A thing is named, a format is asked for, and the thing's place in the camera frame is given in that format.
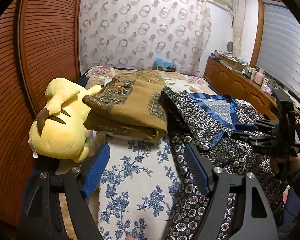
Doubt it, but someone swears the folded olive brown cloth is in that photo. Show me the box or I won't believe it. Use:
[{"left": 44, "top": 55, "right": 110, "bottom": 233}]
[{"left": 83, "top": 69, "right": 167, "bottom": 141}]

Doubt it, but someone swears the grey window blind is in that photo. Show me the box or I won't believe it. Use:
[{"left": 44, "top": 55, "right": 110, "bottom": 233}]
[{"left": 257, "top": 0, "right": 300, "bottom": 99}]

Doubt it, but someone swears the pink circle patterned curtain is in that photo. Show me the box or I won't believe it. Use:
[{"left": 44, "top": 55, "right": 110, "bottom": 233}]
[{"left": 79, "top": 0, "right": 212, "bottom": 76}]

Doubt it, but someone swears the brown louvered wardrobe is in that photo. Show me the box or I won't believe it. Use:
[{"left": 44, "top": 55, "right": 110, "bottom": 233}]
[{"left": 0, "top": 0, "right": 80, "bottom": 226}]

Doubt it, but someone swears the wooden sideboard cabinet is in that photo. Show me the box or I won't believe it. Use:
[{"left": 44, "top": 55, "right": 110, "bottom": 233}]
[{"left": 204, "top": 58, "right": 279, "bottom": 120}]

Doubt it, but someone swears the cardboard box on sideboard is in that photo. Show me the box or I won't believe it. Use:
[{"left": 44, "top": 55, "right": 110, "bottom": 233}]
[{"left": 220, "top": 56, "right": 247, "bottom": 72}]

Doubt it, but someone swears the blue tissue box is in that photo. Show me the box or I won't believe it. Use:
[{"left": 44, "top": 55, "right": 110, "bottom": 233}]
[{"left": 152, "top": 57, "right": 176, "bottom": 72}]

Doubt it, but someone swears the navy patterned silk garment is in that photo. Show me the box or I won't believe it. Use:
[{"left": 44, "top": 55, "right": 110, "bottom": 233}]
[{"left": 161, "top": 87, "right": 287, "bottom": 239}]

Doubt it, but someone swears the blue floral white sheet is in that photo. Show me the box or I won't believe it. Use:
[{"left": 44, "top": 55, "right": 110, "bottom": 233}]
[{"left": 89, "top": 135, "right": 180, "bottom": 239}]

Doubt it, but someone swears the person's right hand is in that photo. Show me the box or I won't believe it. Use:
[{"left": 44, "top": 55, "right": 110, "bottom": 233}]
[{"left": 270, "top": 153, "right": 300, "bottom": 187}]

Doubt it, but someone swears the lavender pouch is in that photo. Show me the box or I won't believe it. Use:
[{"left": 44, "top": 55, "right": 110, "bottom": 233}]
[{"left": 261, "top": 85, "right": 272, "bottom": 95}]

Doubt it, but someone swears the pink bottle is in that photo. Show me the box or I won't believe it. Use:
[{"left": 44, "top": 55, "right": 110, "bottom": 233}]
[{"left": 254, "top": 68, "right": 264, "bottom": 86}]

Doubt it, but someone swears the yellow plush toy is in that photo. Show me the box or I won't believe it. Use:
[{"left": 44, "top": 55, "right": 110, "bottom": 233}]
[{"left": 28, "top": 78, "right": 101, "bottom": 163}]

